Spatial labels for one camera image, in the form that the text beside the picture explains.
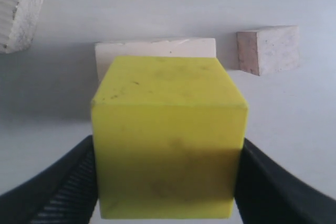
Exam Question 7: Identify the medium plywood cube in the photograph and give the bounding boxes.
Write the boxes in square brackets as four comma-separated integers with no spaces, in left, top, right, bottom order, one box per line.
[1,0,44,54]

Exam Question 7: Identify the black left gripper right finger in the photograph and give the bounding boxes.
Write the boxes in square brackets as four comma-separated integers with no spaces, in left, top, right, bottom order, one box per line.
[235,139,335,224]

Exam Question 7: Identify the yellow cube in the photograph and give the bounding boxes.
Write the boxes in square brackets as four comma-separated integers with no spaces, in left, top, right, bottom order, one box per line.
[91,56,248,220]

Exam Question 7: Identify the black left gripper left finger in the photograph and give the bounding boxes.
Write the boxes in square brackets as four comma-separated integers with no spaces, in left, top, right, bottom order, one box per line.
[1,135,98,223]

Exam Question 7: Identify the large pale wooden cube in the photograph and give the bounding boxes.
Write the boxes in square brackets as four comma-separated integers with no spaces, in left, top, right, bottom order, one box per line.
[95,38,217,82]

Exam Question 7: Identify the small pale wooden cube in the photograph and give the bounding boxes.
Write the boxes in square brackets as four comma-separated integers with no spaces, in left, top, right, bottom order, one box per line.
[236,26,300,76]

